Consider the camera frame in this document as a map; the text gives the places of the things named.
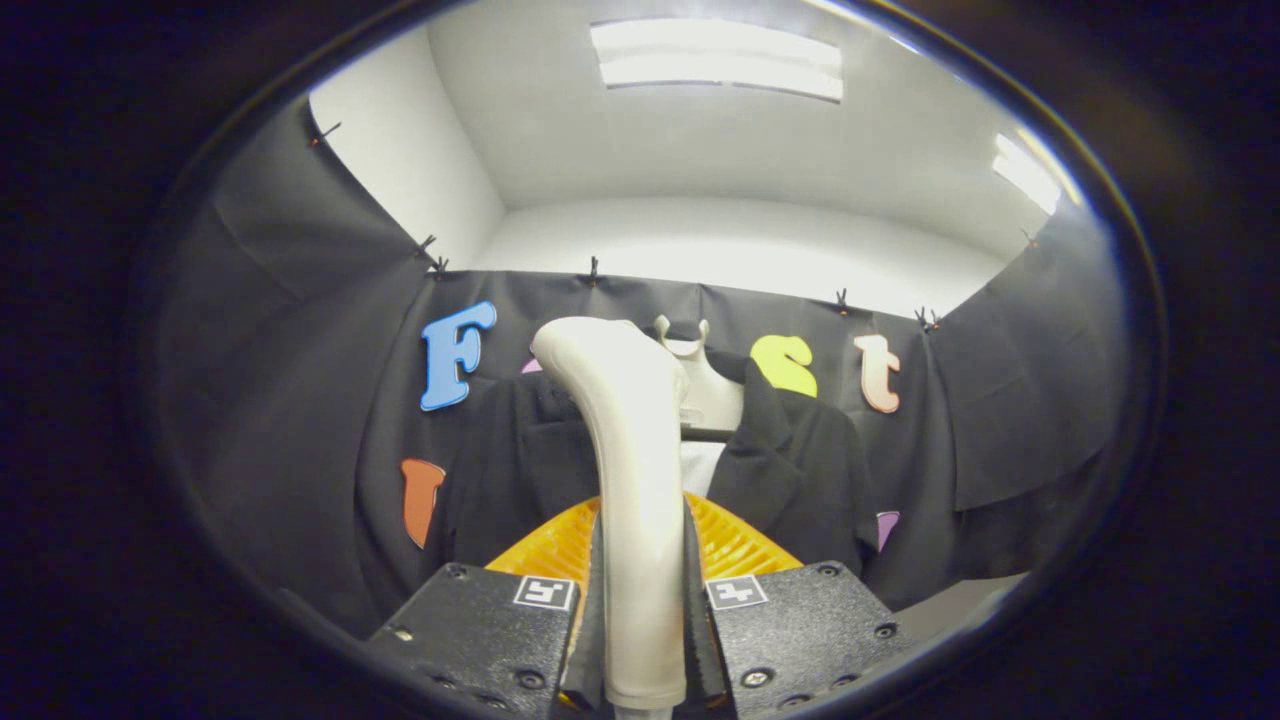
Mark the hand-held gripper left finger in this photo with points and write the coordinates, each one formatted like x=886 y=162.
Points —
x=480 y=630

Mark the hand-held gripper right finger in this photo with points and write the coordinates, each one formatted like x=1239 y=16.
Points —
x=800 y=640

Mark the black suit jacket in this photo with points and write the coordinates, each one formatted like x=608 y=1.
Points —
x=790 y=470

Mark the white shirt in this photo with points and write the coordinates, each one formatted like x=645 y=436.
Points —
x=700 y=465

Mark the white clothes hanger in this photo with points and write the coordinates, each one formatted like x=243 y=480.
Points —
x=715 y=400

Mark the black backdrop cloth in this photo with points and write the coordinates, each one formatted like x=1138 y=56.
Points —
x=300 y=400

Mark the small ceiling light panel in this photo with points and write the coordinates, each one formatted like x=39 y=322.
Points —
x=1025 y=172

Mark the large ceiling light panel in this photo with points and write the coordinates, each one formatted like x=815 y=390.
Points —
x=715 y=60

